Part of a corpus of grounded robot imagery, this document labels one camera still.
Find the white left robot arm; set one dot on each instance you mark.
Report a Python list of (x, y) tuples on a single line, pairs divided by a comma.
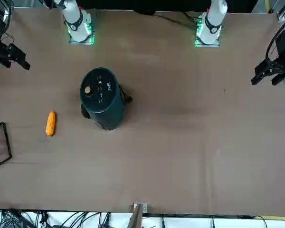
[(215, 14)]

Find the dark green air fryer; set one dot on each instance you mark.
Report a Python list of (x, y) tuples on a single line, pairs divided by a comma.
[(114, 111)]

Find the yellow corn cob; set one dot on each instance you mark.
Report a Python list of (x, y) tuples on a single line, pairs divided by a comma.
[(51, 123)]

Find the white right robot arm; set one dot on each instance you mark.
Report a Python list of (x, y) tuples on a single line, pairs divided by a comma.
[(74, 14)]

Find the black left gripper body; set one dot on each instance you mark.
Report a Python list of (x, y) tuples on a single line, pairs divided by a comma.
[(281, 47)]

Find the metal camera post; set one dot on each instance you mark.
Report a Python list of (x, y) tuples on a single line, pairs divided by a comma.
[(136, 218)]

